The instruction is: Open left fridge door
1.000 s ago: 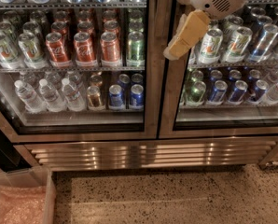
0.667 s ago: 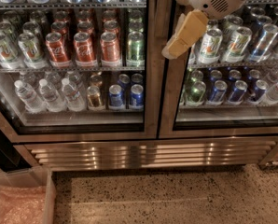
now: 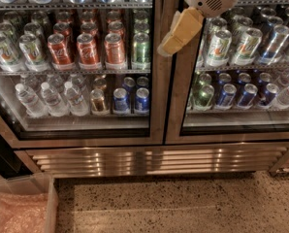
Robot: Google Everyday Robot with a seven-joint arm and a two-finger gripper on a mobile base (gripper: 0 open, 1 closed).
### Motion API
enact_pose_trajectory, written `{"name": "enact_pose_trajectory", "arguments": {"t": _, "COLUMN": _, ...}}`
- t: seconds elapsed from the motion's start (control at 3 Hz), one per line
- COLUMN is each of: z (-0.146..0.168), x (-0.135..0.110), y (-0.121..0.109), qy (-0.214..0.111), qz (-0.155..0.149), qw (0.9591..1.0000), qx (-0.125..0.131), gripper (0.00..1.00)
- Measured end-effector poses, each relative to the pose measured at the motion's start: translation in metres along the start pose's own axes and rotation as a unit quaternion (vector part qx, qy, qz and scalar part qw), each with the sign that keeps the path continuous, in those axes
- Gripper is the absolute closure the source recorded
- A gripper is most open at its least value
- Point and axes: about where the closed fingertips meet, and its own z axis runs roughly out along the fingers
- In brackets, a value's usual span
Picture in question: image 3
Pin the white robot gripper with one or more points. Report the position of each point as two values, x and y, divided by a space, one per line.
207 0

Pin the glass fridge door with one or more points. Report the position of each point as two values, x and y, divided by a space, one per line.
72 18
187 125

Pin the right door left 7up can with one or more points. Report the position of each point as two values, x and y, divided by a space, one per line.
219 45

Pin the door 7up can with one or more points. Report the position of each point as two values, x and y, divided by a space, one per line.
247 46
219 45

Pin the right door green can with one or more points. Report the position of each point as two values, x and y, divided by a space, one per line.
203 99

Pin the right door blue can left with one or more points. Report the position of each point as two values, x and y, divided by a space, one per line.
226 96

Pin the right door blue can middle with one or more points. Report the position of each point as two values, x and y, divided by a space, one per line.
247 95

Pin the right door silver blue can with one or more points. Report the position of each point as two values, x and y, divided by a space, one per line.
270 51

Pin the right door water bottle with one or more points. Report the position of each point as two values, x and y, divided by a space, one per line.
282 99

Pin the steel fridge bottom grille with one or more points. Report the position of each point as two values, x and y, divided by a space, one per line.
157 160

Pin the front green soda can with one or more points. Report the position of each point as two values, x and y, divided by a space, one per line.
140 51

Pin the front right red cola can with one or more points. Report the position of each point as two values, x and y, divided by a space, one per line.
115 52

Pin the red cola can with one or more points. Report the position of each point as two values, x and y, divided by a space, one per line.
115 52
62 58
88 52

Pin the right blue pepsi can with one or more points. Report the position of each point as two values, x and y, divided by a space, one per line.
142 101

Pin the blue pepsi can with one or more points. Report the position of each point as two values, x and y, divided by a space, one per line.
121 103
142 101

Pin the left blue pepsi can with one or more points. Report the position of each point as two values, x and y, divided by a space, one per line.
121 103

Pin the front middle red cola can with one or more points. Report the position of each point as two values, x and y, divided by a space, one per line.
88 52

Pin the gold drink can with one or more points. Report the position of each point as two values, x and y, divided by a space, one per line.
99 104

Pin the front left red cola can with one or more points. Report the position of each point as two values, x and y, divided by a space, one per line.
62 58

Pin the middle water bottle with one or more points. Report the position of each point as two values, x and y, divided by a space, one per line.
56 105

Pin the left water bottle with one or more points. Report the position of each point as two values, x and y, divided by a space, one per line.
31 101

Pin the front left 7up can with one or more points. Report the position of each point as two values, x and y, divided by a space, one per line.
10 57

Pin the clear plastic bin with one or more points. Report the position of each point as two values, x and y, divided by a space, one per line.
28 204

